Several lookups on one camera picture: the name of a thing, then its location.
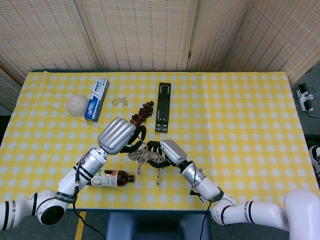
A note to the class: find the brass screen hinge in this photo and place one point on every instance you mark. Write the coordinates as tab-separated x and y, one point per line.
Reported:
189	54

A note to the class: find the blue white toothpaste box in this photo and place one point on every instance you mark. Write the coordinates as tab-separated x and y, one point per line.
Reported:
96	100

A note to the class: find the white power strip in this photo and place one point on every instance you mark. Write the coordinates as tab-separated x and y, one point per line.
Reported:
304	98

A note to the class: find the dark red grape bunch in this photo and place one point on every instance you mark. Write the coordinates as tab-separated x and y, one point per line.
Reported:
143	111

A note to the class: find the black and silver left hand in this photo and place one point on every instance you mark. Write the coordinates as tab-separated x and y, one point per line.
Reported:
115	135

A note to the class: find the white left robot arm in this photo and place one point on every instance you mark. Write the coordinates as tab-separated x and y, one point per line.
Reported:
67	182

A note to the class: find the black folding stand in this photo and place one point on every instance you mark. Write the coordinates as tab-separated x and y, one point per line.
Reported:
163	105

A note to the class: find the woven bamboo screen panel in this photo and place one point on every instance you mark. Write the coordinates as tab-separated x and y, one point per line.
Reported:
282	37
215	35
140	32
42	32

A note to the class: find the yellow white checked tablecloth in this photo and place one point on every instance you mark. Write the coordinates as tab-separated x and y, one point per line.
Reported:
237	112

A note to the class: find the brown plastic drink bottle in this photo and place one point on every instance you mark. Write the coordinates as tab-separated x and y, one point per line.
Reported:
120	178

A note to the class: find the black and white sneaker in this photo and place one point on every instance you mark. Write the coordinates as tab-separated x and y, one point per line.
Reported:
315	160

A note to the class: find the black and silver right hand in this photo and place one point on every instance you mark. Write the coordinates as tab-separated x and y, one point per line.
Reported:
172	152

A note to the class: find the yellow floor tape strip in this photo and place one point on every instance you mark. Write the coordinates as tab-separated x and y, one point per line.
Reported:
80	226

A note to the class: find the beige overturned bowl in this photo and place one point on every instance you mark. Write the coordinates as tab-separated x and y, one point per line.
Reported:
77	105

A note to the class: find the blue padded seat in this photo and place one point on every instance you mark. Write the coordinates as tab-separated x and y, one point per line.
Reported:
157	227

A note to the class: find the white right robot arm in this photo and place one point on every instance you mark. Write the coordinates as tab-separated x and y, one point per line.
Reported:
240	210

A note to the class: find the clear plastic piece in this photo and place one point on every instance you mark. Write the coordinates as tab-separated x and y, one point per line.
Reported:
120	102

